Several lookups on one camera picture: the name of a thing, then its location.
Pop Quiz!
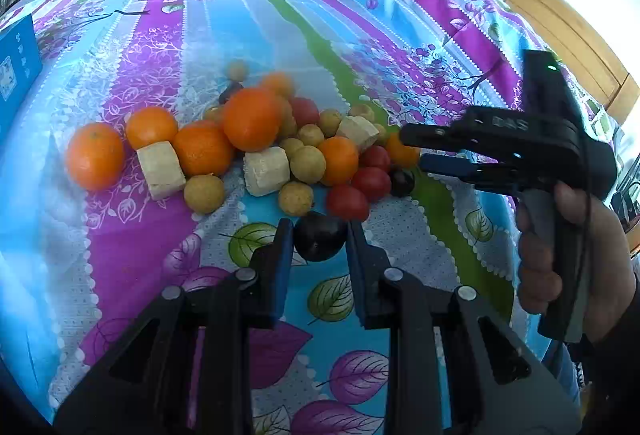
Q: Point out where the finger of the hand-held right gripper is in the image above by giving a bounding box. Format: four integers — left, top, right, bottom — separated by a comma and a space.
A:
419, 154, 506, 188
398, 112, 481, 150

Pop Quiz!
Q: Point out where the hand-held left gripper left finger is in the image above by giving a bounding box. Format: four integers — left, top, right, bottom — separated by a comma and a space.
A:
52, 217, 296, 435

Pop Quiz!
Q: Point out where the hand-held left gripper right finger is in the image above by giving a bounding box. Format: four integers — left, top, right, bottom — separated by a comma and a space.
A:
346, 219, 584, 435

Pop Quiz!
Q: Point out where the dark plum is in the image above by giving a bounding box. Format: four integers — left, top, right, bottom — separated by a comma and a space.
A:
390, 169, 416, 197
292, 211, 349, 263

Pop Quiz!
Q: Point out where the pile of oranges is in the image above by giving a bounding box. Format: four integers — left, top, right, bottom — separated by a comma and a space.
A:
66, 71, 421, 192

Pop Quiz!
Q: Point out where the person's right forearm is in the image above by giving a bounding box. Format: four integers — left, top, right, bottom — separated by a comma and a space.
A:
582, 295, 640, 416

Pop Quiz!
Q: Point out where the person's right hand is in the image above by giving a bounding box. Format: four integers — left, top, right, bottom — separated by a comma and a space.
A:
515, 182, 637, 342

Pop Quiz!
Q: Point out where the pale banana chunk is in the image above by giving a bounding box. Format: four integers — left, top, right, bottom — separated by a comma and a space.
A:
136, 141, 187, 200
243, 146, 291, 196
336, 116, 379, 150

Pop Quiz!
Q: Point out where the wooden headboard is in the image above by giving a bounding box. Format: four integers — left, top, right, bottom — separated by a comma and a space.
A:
405, 0, 633, 126

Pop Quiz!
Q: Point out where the colourful floral bed sheet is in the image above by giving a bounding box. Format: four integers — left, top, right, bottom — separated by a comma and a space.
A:
0, 0, 616, 435

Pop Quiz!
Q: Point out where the blue box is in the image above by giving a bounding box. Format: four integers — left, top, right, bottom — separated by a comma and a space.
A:
0, 14, 43, 102

